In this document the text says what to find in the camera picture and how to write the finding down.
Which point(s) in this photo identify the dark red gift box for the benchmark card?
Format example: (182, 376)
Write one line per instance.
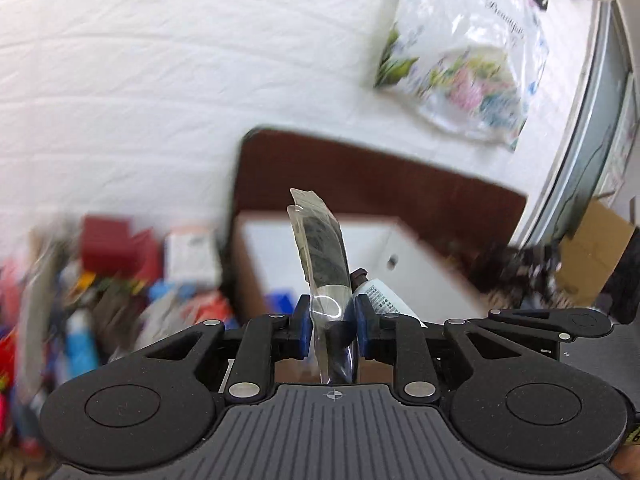
(120, 247)

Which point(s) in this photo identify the small bright blue box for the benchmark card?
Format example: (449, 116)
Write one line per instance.
(284, 300)

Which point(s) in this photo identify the glass door frame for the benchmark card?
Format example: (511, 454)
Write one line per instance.
(595, 135)

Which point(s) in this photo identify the black feather duster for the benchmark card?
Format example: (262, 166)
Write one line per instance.
(520, 270)

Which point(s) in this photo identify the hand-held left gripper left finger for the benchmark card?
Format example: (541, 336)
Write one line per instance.
(301, 330)

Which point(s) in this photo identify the blue bottle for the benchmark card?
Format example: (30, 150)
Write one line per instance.
(82, 342)

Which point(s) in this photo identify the white tube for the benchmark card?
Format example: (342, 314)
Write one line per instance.
(387, 302)

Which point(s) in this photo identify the clear plastic packet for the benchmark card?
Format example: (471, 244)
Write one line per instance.
(322, 250)

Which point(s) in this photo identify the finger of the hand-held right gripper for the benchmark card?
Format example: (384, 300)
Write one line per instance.
(550, 321)

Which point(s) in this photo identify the dark brown wooden board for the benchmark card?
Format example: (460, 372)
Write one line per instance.
(360, 175)

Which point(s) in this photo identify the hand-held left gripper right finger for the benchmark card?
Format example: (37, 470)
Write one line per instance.
(363, 330)

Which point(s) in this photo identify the white medicine box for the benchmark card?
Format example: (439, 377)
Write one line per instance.
(192, 257)

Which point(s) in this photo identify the floral plastic bag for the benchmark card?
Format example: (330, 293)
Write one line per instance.
(465, 55)

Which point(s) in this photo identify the plain brown cardboard carton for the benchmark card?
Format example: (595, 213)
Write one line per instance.
(595, 255)

